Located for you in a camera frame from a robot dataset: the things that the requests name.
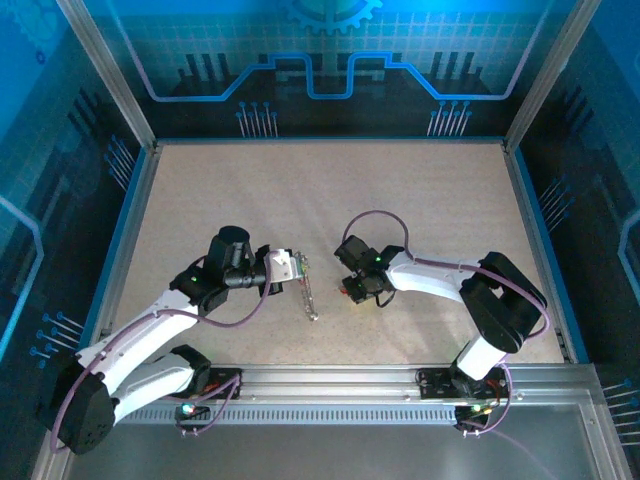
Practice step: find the grey metal plate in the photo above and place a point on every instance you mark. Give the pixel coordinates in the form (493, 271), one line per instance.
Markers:
(325, 455)

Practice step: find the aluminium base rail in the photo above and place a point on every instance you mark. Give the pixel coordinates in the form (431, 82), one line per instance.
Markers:
(330, 382)

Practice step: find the aluminium frame post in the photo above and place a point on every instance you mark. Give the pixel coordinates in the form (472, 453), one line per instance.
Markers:
(549, 75)
(111, 75)

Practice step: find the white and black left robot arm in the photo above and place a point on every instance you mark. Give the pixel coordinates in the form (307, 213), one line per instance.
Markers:
(150, 325)

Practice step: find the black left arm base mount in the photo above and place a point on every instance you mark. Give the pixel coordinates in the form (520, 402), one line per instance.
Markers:
(220, 376)

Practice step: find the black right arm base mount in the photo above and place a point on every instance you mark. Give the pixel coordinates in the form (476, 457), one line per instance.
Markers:
(435, 382)

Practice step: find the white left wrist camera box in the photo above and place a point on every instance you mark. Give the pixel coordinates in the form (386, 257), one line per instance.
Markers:
(281, 267)

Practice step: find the black board with status lights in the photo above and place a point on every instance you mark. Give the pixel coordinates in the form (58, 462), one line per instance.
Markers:
(189, 410)
(472, 411)

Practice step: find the aluminium table side rail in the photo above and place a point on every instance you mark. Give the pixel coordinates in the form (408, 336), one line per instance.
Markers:
(129, 240)
(538, 250)

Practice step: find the blue table edge strip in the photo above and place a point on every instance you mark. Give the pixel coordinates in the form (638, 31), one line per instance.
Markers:
(116, 240)
(550, 250)
(330, 139)

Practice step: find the clear zip bag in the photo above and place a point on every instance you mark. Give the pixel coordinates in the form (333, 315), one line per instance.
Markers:
(307, 295)

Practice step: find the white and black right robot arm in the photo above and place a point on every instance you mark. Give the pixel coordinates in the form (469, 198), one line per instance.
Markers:
(430, 280)

